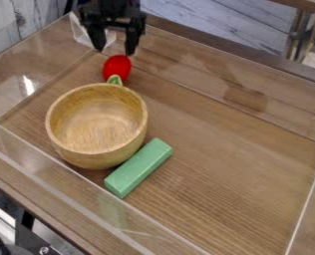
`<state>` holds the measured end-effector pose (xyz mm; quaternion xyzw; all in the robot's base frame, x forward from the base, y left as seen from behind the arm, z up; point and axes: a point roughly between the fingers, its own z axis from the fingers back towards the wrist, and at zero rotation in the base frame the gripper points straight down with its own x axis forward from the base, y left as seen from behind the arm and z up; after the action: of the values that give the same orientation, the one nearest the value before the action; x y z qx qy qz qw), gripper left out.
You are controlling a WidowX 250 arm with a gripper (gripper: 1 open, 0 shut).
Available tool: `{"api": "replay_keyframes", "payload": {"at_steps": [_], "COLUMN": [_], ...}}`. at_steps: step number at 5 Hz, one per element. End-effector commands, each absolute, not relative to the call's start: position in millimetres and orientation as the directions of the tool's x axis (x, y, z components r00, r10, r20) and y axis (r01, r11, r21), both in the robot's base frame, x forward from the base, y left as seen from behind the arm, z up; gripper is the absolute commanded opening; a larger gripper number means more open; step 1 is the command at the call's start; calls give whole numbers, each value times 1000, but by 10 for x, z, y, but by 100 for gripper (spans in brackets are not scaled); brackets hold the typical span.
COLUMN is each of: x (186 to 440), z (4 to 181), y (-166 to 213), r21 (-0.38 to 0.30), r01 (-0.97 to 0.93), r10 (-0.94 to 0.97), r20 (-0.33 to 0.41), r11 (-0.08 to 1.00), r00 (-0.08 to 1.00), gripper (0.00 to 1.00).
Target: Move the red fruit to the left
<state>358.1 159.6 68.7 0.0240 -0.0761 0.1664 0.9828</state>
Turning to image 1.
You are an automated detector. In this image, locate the green rectangular block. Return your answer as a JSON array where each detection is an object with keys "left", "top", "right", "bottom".
[{"left": 105, "top": 137, "right": 173, "bottom": 198}]

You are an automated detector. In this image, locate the black table frame bracket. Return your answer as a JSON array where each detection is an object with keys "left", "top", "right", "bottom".
[{"left": 15, "top": 211, "right": 62, "bottom": 255}]

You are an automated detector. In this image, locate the red plush fruit green stem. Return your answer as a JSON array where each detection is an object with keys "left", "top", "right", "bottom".
[{"left": 102, "top": 55, "right": 133, "bottom": 86}]

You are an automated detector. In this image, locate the metal table leg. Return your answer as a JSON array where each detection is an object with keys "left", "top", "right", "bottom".
[{"left": 286, "top": 10, "right": 315, "bottom": 63}]

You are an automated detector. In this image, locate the wooden bowl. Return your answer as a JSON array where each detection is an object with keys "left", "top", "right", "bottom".
[{"left": 46, "top": 83, "right": 149, "bottom": 169}]

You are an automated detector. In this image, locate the clear acrylic tray wall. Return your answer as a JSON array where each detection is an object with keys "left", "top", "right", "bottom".
[{"left": 0, "top": 126, "right": 209, "bottom": 255}]

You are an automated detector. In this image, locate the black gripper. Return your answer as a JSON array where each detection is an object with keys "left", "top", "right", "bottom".
[{"left": 78, "top": 0, "right": 148, "bottom": 56}]

